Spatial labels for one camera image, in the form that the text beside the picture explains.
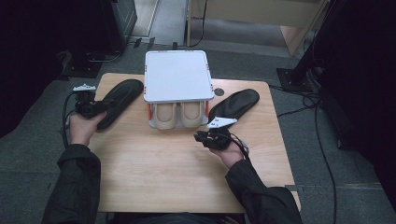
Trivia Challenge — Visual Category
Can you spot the person's left hand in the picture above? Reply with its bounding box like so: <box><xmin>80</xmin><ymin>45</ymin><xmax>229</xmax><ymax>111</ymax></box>
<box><xmin>68</xmin><ymin>111</ymin><xmax>106</xmax><ymax>147</ymax></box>

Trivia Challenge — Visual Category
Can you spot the hand-held gripper cable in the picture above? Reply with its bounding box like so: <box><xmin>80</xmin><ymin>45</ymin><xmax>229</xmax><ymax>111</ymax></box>
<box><xmin>223</xmin><ymin>133</ymin><xmax>250</xmax><ymax>161</ymax></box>
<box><xmin>61</xmin><ymin>91</ymin><xmax>78</xmax><ymax>148</ymax></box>

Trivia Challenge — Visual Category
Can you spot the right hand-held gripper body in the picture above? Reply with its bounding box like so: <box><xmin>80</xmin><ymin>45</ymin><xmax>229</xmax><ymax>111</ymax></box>
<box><xmin>206</xmin><ymin>116</ymin><xmax>237</xmax><ymax>151</ymax></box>

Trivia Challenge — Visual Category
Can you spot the left hand-held gripper cable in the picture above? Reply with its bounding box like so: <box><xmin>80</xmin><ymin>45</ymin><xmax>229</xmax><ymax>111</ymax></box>
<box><xmin>61</xmin><ymin>91</ymin><xmax>78</xmax><ymax>148</ymax></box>

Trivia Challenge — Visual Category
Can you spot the right hand-held gripper cable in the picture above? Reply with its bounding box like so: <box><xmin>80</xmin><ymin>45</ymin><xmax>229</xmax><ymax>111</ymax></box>
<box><xmin>223</xmin><ymin>133</ymin><xmax>250</xmax><ymax>161</ymax></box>

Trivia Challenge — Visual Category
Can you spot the long black floor cable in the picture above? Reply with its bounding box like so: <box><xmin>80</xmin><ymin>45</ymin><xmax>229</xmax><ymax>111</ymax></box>
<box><xmin>269</xmin><ymin>83</ymin><xmax>339</xmax><ymax>224</ymax></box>

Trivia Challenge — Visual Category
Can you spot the black cabinet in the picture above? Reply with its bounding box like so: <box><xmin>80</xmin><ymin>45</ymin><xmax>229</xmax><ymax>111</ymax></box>
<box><xmin>66</xmin><ymin>0</ymin><xmax>138</xmax><ymax>63</ymax></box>

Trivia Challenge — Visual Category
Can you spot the cream clog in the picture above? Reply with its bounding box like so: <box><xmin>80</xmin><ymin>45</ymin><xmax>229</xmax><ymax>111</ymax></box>
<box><xmin>154</xmin><ymin>102</ymin><xmax>178</xmax><ymax>131</ymax></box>
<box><xmin>180</xmin><ymin>101</ymin><xmax>204</xmax><ymax>129</ymax></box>

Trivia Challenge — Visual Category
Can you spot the black insole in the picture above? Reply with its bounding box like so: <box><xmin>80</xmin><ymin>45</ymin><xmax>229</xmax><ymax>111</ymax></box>
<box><xmin>207</xmin><ymin>88</ymin><xmax>261</xmax><ymax>124</ymax></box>
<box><xmin>92</xmin><ymin>78</ymin><xmax>145</xmax><ymax>131</ymax></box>

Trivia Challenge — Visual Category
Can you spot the light wooden cabinet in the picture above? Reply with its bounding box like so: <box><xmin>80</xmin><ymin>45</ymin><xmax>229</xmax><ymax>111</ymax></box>
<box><xmin>186</xmin><ymin>0</ymin><xmax>331</xmax><ymax>57</ymax></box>

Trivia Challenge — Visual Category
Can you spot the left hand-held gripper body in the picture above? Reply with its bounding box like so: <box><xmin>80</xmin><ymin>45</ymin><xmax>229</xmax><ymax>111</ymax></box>
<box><xmin>73</xmin><ymin>83</ymin><xmax>104</xmax><ymax>119</ymax></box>

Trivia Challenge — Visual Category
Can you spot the white shoe rack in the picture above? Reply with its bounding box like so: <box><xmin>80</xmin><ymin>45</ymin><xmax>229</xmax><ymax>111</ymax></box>
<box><xmin>143</xmin><ymin>49</ymin><xmax>216</xmax><ymax>131</ymax></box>

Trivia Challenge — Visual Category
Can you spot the black metal stand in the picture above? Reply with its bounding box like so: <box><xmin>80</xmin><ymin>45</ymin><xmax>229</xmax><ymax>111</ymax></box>
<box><xmin>276</xmin><ymin>0</ymin><xmax>339</xmax><ymax>93</ymax></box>

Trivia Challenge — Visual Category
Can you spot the short black floor cable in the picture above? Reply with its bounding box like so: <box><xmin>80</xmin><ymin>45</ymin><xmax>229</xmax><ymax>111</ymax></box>
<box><xmin>276</xmin><ymin>92</ymin><xmax>321</xmax><ymax>119</ymax></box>

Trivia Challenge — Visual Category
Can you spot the person's right hand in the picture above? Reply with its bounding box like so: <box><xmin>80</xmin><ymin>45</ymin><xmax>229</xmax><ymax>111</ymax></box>
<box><xmin>208</xmin><ymin>143</ymin><xmax>246</xmax><ymax>170</ymax></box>

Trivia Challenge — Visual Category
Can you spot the hanging black cable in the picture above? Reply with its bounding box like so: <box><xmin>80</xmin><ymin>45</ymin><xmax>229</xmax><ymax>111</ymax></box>
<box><xmin>189</xmin><ymin>0</ymin><xmax>208</xmax><ymax>49</ymax></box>

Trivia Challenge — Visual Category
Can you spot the black stand base plate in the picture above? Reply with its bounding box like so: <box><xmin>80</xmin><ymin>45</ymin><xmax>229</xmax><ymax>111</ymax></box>
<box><xmin>60</xmin><ymin>59</ymin><xmax>104</xmax><ymax>79</ymax></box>

